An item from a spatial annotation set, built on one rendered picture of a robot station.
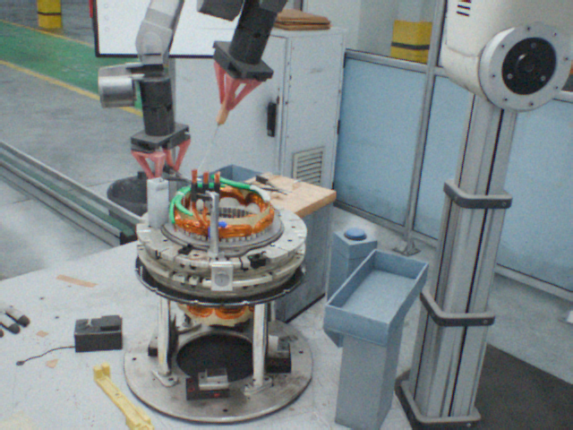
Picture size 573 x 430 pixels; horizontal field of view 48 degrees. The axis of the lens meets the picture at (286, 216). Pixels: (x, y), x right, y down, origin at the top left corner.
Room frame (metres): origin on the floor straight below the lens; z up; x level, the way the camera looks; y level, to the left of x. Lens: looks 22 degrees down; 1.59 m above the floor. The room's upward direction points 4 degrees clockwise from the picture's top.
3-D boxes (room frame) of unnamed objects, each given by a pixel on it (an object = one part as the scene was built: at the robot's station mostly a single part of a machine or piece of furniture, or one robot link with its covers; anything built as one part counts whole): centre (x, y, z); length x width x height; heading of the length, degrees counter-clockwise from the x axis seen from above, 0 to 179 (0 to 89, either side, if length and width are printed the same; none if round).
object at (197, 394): (1.01, 0.13, 0.81); 0.08 x 0.05 x 0.01; 102
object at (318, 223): (1.42, 0.02, 0.91); 0.19 x 0.19 x 0.26; 57
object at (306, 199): (1.42, 0.02, 1.05); 0.20 x 0.19 x 0.02; 57
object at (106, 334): (1.17, 0.38, 0.81); 0.10 x 0.06 x 0.06; 103
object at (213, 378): (1.02, 0.12, 0.83); 0.05 x 0.04 x 0.02; 102
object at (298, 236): (1.13, 0.12, 1.09); 0.32 x 0.32 x 0.01
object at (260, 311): (1.03, 0.04, 0.91); 0.02 x 0.02 x 0.21
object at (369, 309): (1.00, -0.17, 0.92); 0.25 x 0.11 x 0.28; 156
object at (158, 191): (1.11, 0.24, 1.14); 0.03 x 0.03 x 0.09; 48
